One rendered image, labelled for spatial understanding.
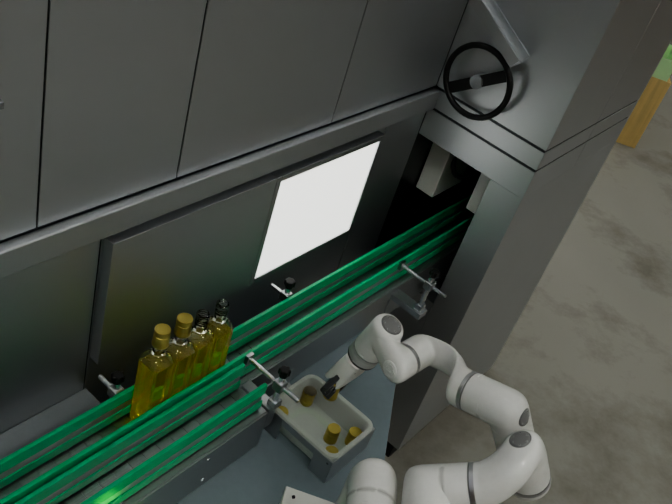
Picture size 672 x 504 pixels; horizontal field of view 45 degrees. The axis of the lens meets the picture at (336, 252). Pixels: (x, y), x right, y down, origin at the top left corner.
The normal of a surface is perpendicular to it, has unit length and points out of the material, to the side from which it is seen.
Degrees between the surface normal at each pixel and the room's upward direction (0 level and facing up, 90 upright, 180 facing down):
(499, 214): 90
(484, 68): 90
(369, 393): 0
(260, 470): 0
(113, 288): 90
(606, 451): 0
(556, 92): 90
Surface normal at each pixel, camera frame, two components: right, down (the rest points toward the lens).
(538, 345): 0.26, -0.76
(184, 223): 0.74, 0.55
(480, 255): -0.62, 0.33
